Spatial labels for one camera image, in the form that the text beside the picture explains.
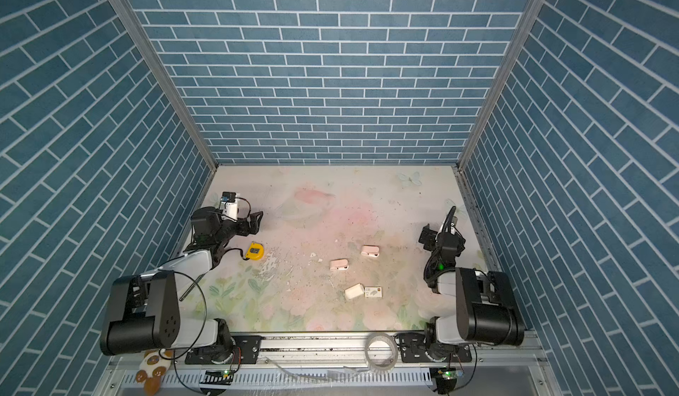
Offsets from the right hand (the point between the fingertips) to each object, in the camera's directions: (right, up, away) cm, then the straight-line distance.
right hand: (441, 226), depth 91 cm
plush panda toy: (-83, -34, -23) cm, 93 cm away
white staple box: (-31, -20, -7) cm, 38 cm away
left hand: (-67, +6, -1) cm, 67 cm away
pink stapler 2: (-25, -9, 0) cm, 27 cm away
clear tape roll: (-23, -35, -22) cm, 47 cm away
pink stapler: (-36, -13, -3) cm, 38 cm away
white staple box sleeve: (-25, -20, -8) cm, 33 cm away
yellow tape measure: (-65, -9, 0) cm, 66 cm away
